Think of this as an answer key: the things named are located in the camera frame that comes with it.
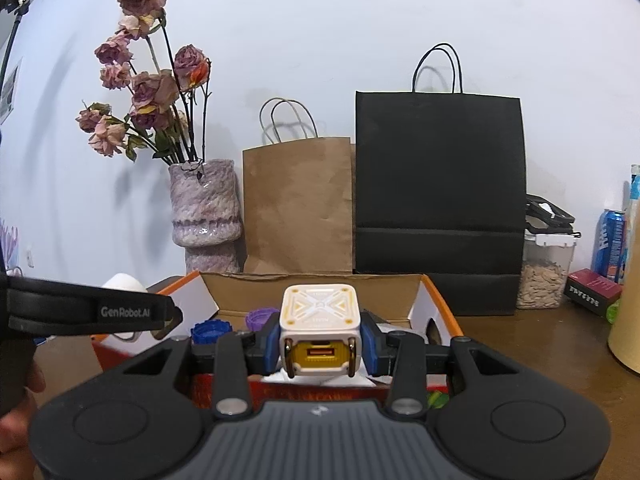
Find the purple flower ornament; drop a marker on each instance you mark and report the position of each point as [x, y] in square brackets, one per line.
[9, 240]

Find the blue label bottle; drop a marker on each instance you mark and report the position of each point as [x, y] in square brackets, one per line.
[634, 220]

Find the dried pink roses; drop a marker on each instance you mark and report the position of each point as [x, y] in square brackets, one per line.
[150, 90]

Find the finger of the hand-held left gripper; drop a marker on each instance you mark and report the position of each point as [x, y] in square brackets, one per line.
[75, 291]

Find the mottled pink ceramic vase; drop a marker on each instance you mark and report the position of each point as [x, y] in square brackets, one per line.
[205, 210]

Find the blue ridged bottle cap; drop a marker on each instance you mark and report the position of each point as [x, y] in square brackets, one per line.
[212, 332]

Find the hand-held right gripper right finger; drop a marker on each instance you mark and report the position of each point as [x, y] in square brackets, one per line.
[367, 340]

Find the wall poster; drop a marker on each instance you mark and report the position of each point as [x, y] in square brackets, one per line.
[9, 92]

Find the clear seed storage container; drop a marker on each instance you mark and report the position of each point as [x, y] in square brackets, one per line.
[545, 280]

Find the white yellow cube charger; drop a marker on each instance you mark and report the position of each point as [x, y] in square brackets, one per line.
[320, 320]

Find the blue drink can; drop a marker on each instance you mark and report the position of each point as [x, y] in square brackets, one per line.
[607, 245]

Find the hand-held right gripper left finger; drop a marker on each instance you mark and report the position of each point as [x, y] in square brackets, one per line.
[272, 340]

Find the black paper bag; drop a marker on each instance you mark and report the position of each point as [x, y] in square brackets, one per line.
[440, 185]

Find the yellow thermos jug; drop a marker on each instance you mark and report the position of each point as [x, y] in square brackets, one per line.
[627, 335]

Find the red cardboard box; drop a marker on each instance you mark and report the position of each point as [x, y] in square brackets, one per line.
[240, 292]

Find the person's left hand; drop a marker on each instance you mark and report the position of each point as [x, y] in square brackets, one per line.
[12, 432]

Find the brown paper bag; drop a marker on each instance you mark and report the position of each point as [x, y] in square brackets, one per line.
[300, 210]

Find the white wall socket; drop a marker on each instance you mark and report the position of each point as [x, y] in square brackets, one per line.
[30, 256]

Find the purple ridged bottle cap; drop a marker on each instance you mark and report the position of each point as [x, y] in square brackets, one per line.
[260, 319]

